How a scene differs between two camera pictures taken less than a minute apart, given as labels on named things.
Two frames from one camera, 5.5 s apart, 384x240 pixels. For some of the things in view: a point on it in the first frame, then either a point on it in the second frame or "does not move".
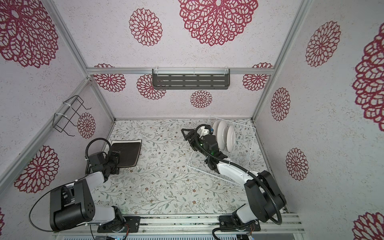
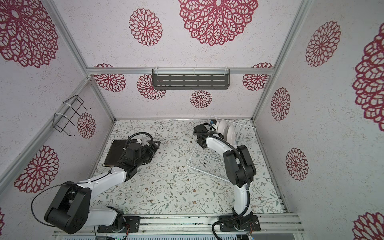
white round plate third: x=231 y=138 does not move
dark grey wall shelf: x=191 y=78 does not move
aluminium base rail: x=189 y=225 does not move
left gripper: x=115 y=158 to x=152 y=152
